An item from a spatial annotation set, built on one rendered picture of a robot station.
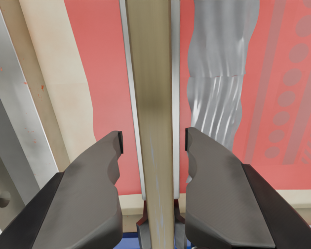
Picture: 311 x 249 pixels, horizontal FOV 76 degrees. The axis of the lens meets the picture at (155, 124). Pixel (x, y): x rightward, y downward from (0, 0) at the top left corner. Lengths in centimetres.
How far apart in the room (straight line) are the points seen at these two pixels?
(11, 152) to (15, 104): 155
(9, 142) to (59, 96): 149
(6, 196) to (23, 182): 162
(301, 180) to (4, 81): 45
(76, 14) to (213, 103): 19
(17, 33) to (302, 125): 38
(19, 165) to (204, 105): 171
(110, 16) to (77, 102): 11
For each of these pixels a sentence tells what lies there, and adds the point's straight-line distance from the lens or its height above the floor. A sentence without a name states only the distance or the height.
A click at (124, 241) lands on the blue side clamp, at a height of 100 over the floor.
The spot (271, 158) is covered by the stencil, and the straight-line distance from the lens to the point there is 37.
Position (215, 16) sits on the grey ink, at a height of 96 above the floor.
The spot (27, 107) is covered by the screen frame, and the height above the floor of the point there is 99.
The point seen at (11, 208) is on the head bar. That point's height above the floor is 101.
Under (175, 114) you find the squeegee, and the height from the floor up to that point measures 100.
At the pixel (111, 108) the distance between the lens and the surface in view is 28.
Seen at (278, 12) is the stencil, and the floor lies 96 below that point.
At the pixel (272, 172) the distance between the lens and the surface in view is 39.
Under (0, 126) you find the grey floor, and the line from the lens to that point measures 173.
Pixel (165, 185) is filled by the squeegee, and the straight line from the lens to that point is 21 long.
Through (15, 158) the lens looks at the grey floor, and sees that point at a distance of 184.
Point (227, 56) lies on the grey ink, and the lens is 26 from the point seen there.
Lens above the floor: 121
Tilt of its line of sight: 62 degrees down
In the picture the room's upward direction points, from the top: 180 degrees clockwise
